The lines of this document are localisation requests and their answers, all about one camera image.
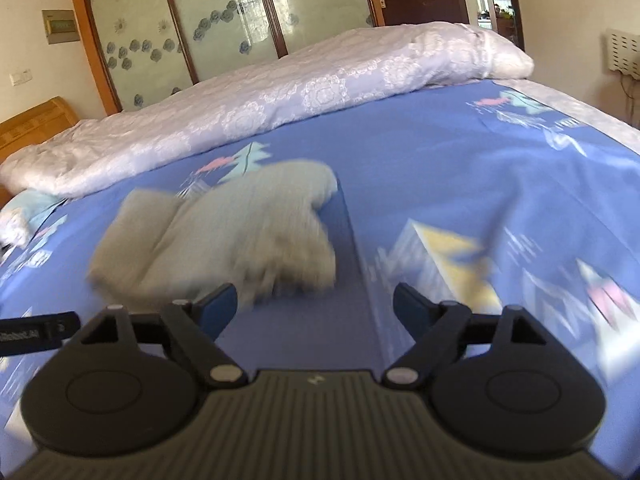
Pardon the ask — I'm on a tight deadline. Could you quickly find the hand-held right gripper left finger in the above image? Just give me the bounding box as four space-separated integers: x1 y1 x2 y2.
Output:
80 282 249 390

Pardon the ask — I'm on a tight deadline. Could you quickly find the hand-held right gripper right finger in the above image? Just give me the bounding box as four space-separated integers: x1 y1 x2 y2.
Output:
382 282 548 389

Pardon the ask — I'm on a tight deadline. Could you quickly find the light blue pillow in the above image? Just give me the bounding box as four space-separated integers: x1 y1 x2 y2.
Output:
0 191 67 257

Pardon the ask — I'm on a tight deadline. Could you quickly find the blue printed bedsheet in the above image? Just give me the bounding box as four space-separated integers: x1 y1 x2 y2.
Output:
0 77 640 413

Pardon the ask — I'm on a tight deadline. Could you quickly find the wooden headboard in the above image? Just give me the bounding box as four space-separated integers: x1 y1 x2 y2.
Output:
0 96 81 164

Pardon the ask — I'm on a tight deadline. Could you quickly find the pale lilac patterned quilt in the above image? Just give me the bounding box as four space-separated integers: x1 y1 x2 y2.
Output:
0 21 535 199

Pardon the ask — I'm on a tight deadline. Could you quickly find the wooden wardrobe with glass doors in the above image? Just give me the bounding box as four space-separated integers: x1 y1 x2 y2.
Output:
67 0 387 114

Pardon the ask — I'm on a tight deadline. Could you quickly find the thin wall cable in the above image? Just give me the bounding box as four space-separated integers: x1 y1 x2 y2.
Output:
619 74 640 127

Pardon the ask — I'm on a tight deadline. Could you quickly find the grey wall panel box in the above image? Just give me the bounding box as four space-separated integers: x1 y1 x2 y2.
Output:
41 8 81 45

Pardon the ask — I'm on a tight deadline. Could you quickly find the white wall-mounted unit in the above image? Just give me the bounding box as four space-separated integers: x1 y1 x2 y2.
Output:
605 28 640 81

